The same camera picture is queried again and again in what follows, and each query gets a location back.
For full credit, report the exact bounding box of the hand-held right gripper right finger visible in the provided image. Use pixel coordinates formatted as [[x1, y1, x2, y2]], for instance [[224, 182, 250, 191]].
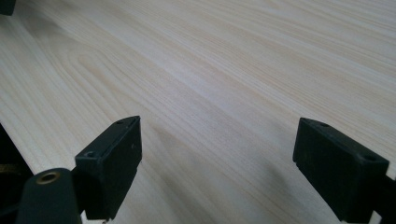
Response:
[[291, 117, 390, 224]]

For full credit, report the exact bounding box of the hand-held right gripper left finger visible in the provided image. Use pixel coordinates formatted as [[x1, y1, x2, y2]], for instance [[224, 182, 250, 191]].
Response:
[[74, 115, 143, 221]]

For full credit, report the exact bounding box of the black block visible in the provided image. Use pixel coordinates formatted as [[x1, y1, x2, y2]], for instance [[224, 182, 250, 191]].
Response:
[[0, 0, 17, 17]]

